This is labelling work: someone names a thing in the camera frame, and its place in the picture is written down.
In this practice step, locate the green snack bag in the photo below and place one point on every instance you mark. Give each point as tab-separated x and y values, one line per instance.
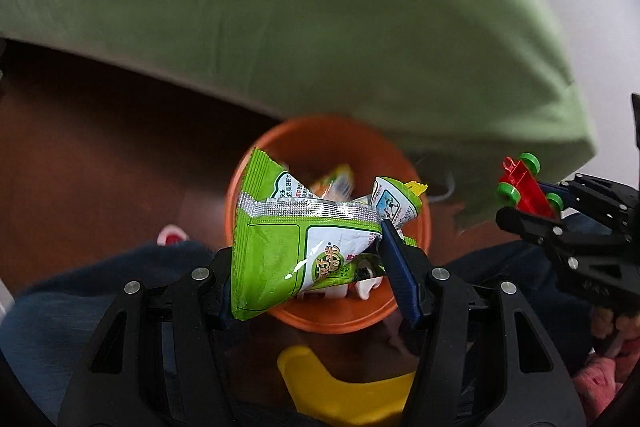
287	240

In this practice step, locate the orange trash bin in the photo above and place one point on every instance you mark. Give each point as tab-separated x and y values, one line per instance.
310	148

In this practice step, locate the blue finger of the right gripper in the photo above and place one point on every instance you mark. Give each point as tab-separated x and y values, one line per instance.
555	191

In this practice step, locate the green bed cover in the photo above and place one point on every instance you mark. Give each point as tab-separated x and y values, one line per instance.
456	84

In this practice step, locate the yellow plastic stool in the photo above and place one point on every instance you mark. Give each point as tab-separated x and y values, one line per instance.
318	394

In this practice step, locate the orange snack bag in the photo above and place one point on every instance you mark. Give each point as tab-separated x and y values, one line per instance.
337	185

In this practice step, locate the red white shoe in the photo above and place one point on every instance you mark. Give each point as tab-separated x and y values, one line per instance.
171	235

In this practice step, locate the person's hand red sleeve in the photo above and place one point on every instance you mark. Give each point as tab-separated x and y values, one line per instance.
611	330

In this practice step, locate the person's right jeans leg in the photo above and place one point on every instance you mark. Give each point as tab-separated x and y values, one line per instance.
566	319

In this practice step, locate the red toy car green wheels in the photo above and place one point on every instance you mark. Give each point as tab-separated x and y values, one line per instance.
518	188

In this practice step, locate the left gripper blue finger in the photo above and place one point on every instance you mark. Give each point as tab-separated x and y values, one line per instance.
395	255

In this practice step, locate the person's jeans leg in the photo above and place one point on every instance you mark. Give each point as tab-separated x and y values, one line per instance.
51	322
566	319

